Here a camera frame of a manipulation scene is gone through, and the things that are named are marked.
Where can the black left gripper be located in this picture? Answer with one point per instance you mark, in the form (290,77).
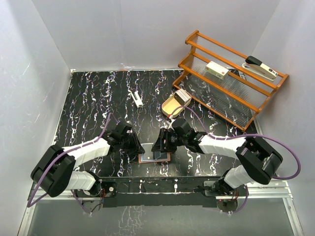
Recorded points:
(136,148)

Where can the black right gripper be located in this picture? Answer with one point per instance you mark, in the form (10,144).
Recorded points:
(164,135)

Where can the beige oval card tray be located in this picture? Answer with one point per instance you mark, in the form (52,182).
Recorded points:
(171,108)

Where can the stack of credit cards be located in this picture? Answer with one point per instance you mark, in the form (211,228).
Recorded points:
(182,97)

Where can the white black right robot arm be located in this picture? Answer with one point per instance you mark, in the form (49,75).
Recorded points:
(259,160)

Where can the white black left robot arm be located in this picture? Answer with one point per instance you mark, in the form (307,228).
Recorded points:
(55,172)

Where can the white staple remover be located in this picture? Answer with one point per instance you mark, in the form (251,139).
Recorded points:
(136,98)

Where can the orange wooden shelf rack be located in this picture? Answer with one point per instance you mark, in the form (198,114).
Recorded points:
(240,96)

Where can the white red staples box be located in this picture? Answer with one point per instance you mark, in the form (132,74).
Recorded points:
(217,70)

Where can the black beige stapler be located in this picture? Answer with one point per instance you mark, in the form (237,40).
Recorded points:
(257,67)

